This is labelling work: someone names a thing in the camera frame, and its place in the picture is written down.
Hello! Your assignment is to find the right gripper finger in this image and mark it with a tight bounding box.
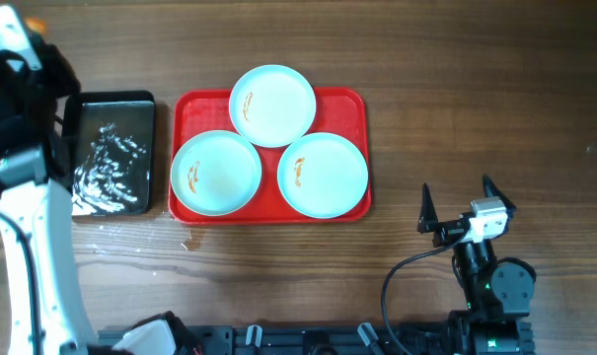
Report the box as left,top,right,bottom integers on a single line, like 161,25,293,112
483,174,517,213
417,183,439,234

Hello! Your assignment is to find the white plate top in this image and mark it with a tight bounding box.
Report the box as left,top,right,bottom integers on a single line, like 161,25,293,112
228,64,317,148

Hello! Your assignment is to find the white plate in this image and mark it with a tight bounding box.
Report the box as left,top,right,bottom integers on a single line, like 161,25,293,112
228,64,317,148
276,132,368,219
170,130,262,217

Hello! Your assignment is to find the green orange sponge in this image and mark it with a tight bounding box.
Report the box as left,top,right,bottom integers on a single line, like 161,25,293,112
25,17,46,36

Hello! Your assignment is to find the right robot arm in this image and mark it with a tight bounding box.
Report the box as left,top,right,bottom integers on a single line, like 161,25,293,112
407,176,537,355

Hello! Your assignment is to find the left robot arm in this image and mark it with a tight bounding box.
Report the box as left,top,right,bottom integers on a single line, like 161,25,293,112
0,4,203,354

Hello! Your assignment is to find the red plastic tray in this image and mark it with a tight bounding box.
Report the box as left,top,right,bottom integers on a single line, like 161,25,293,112
168,87,369,226

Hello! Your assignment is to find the black water tray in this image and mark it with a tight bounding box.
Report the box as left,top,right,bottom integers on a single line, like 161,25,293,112
62,91,156,217

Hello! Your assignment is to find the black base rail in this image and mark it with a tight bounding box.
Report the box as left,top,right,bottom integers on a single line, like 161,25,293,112
96,322,536,355

